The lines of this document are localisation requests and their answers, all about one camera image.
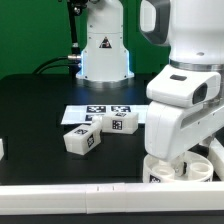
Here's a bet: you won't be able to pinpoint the white marker sheet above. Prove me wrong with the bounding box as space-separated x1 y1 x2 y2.
61 105 148 125

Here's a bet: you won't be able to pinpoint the white right fence bar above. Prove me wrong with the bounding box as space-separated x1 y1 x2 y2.
208 139 224 181

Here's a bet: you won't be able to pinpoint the black cables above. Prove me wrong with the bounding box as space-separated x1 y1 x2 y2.
32 56 83 76

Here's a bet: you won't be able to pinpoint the white front fence bar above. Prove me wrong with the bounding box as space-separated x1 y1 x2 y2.
0 182 224 215

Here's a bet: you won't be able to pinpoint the white round stool seat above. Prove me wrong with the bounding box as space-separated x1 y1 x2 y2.
142 152 214 183

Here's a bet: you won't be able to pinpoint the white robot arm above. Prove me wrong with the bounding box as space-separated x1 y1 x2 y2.
140 0 224 181

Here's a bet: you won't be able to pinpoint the white fence bar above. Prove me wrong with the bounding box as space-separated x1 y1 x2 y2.
208 139 224 181
0 182 224 215

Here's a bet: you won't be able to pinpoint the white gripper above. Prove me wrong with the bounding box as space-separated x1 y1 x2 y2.
145 65 224 176

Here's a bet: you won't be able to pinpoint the white left fence piece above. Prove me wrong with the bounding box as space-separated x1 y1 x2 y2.
0 139 4 161

